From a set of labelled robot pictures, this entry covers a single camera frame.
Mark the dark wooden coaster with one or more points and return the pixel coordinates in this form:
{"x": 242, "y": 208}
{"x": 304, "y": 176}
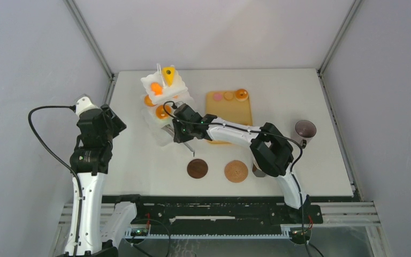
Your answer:
{"x": 197, "y": 168}

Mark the yellow cake slice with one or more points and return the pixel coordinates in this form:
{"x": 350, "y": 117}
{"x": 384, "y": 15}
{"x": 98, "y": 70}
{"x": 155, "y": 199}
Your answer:
{"x": 168, "y": 74}

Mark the orange egg tart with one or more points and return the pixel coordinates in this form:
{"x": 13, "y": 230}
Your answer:
{"x": 148, "y": 102}

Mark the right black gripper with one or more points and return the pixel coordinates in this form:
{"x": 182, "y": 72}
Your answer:
{"x": 179, "y": 137}

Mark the small orange cookie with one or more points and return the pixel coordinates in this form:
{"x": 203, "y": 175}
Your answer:
{"x": 228, "y": 96}

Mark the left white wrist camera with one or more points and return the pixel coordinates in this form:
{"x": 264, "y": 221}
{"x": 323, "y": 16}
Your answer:
{"x": 84, "y": 103}

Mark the orange fish cookie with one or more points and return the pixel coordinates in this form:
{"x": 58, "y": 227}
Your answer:
{"x": 156, "y": 88}

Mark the yellow serving tray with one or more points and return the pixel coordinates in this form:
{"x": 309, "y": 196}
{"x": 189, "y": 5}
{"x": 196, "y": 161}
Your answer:
{"x": 232, "y": 111}

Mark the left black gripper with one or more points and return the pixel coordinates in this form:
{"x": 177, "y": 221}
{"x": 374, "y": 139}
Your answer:
{"x": 117, "y": 125}

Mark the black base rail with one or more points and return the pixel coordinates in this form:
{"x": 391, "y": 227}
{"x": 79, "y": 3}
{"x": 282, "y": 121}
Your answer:
{"x": 217, "y": 215}

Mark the metal serving tongs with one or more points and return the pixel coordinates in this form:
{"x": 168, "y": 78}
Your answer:
{"x": 186, "y": 143}

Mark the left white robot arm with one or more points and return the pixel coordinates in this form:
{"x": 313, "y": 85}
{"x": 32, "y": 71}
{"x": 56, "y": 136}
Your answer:
{"x": 90, "y": 162}

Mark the pink macaron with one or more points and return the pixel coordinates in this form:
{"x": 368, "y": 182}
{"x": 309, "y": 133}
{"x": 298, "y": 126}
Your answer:
{"x": 218, "y": 96}

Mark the woven rattan coaster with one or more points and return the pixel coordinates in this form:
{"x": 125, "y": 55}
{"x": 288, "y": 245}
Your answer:
{"x": 236, "y": 171}

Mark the black mug white interior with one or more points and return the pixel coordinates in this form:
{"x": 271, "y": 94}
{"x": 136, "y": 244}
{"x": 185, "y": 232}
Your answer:
{"x": 257, "y": 171}

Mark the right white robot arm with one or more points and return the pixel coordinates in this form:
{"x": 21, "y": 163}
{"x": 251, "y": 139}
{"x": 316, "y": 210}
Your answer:
{"x": 272, "y": 152}

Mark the white three-tier dessert stand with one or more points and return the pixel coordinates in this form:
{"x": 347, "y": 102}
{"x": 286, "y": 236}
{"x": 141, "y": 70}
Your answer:
{"x": 163, "y": 88}

